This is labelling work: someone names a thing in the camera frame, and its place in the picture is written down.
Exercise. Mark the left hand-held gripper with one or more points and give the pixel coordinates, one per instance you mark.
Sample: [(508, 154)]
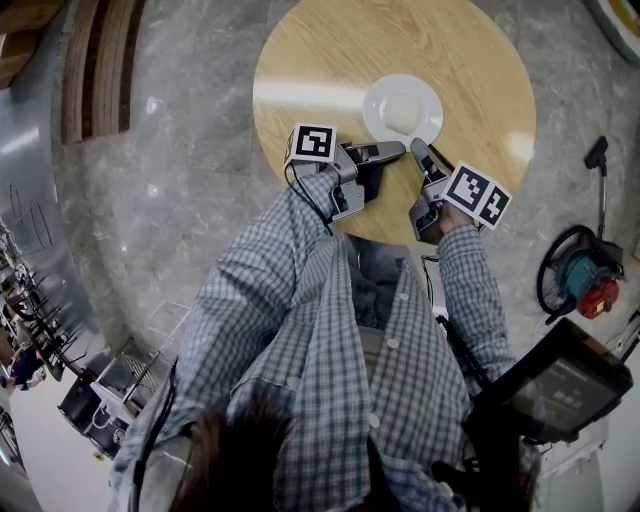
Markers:
[(315, 142)]

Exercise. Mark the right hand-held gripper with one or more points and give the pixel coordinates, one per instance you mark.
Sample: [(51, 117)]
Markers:
[(475, 192)]

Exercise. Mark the pale food block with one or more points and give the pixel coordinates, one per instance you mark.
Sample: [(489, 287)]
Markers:
[(402, 114)]

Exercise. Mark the white round plate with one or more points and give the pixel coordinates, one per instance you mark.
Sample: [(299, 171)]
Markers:
[(372, 100)]

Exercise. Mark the person's left forearm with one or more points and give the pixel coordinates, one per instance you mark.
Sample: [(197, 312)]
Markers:
[(265, 250)]

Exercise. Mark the person's right forearm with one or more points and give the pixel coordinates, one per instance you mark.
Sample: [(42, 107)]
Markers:
[(467, 290)]

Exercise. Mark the round wooden table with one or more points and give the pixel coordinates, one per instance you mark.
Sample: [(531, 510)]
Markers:
[(325, 55)]

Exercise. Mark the person's right hand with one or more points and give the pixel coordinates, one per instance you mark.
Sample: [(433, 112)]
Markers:
[(450, 220)]

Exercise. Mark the person's legs in jeans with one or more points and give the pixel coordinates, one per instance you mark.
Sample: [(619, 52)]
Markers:
[(375, 280)]

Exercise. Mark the vacuum wand with black nozzle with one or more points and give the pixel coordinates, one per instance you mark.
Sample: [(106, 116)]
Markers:
[(597, 150)]

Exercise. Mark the teal and red vacuum cleaner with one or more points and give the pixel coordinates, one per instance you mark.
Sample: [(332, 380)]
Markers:
[(585, 274)]

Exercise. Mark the person's torso in plaid shirt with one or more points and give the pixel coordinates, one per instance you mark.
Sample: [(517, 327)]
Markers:
[(320, 375)]

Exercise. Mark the white and yellow pet bed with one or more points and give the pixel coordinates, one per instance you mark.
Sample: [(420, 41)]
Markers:
[(620, 15)]

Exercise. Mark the black screen device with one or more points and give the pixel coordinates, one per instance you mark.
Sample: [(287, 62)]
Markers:
[(565, 395)]

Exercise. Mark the dark wooden slatted bench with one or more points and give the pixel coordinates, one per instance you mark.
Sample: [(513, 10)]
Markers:
[(102, 75)]

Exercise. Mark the white cabinet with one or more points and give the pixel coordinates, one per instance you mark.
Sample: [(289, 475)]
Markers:
[(575, 455)]

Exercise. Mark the group of black chairs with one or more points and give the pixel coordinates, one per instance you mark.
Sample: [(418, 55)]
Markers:
[(50, 325)]

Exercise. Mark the light wooden stepped boxes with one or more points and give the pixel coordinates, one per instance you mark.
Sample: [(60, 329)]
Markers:
[(20, 50)]

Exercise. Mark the black box with white print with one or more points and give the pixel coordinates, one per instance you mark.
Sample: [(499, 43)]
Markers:
[(80, 405)]

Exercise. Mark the black rig mount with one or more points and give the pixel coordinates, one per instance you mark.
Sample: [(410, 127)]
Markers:
[(485, 475)]

